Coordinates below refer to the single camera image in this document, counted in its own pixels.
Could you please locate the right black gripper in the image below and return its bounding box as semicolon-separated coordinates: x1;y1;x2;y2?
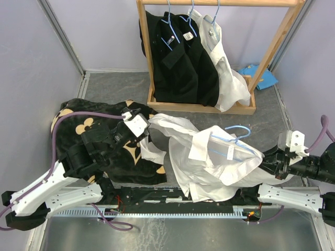
244;141;335;181

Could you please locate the blue wire hanger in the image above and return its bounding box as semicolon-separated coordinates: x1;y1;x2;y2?
211;125;256;155

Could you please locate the white shirt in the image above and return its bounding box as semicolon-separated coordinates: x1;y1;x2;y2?
187;9;251;112
149;113;293;202

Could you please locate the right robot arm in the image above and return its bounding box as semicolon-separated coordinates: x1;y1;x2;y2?
240;143;334;227

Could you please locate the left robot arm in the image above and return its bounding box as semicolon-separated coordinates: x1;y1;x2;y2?
1;121;149;231

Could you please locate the black hanging shirt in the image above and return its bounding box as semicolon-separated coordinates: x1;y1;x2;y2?
172;14;219;107
146;12;198;104

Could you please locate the white hanging shirt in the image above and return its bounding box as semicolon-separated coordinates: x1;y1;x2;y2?
187;9;251;112

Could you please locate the black floral plush blanket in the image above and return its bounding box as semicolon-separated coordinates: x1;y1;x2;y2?
51;98;167;185

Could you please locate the wooden clothes rack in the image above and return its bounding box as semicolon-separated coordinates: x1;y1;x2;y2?
136;0;305;115

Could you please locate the blue cloth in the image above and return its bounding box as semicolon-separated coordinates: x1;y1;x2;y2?
238;64;278;90

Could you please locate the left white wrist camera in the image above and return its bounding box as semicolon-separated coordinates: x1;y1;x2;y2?
122;111;150;138

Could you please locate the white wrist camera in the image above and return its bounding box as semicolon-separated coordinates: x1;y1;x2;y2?
122;111;150;138
278;130;309;157

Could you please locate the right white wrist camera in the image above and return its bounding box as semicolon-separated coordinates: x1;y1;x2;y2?
278;130;309;157

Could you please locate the white slotted cable duct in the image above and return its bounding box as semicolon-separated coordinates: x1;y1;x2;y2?
56;203;255;219

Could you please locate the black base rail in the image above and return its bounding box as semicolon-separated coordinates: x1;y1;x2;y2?
97;186;260;211

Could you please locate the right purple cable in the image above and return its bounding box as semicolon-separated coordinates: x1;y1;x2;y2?
306;114;335;154

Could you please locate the aluminium corner post left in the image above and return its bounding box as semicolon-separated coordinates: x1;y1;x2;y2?
37;0;85;76

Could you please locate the aluminium corner post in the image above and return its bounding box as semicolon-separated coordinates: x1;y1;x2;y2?
37;0;85;76
267;0;315;72

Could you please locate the aluminium corner post right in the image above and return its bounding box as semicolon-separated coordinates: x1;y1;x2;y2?
267;0;315;72

